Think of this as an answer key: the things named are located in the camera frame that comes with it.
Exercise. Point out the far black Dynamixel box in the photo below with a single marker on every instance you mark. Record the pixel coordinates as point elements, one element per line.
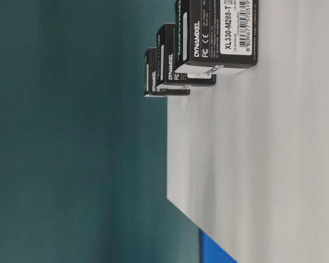
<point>150,86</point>

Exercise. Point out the black dynamixel box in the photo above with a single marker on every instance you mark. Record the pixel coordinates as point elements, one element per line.
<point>168,82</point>
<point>216,36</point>
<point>150,86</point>

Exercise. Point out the middle black Dynamixel box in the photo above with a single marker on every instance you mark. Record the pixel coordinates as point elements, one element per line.
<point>168,82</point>

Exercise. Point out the white base platform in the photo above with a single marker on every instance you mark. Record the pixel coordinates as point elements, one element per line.
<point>248,159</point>

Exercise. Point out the near black Dynamixel box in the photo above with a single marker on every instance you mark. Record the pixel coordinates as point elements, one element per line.
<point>216,36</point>

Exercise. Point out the blue surface under base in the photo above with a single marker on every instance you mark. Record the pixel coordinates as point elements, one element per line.
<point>211,252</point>

